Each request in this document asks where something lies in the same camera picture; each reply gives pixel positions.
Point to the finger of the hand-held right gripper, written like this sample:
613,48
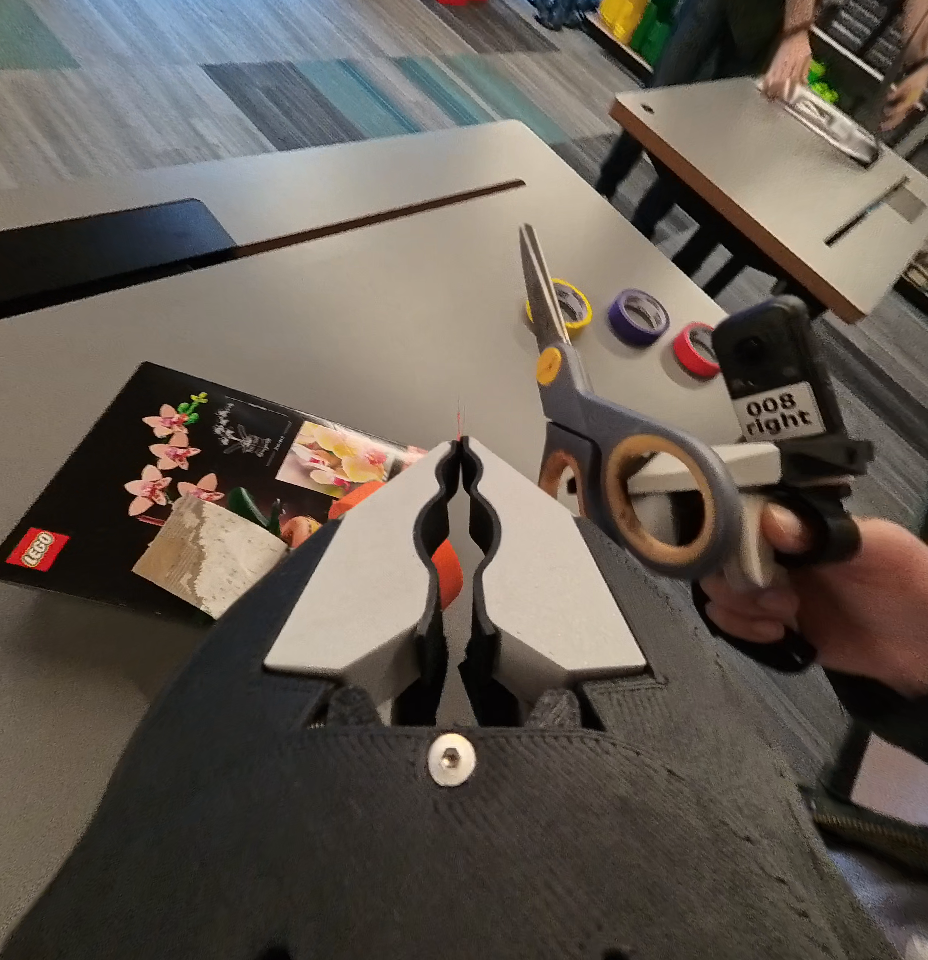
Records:
756,465

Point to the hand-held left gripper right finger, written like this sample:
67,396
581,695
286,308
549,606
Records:
561,600

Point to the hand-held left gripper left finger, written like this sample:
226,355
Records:
351,600

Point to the orange tape roll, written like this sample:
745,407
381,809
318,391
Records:
450,577

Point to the grey scissors yellow pivot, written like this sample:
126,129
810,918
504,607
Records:
576,405

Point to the black flower-print cardboard box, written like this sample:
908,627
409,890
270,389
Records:
96,465

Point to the person's right forearm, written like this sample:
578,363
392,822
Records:
899,712

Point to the person's right hand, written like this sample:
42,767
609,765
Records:
884,600

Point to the red tape roll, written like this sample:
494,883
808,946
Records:
685,356

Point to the purple tape roll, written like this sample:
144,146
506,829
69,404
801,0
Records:
621,322

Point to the grey table wooden edge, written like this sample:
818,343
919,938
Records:
734,165

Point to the yellow tape roll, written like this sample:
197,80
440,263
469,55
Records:
576,326

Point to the silver flat package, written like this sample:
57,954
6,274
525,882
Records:
824,120

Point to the stack of green bins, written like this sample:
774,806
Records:
655,37

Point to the stack of yellow bins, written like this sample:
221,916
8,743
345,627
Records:
621,15

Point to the person's dark jacket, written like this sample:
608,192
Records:
876,832

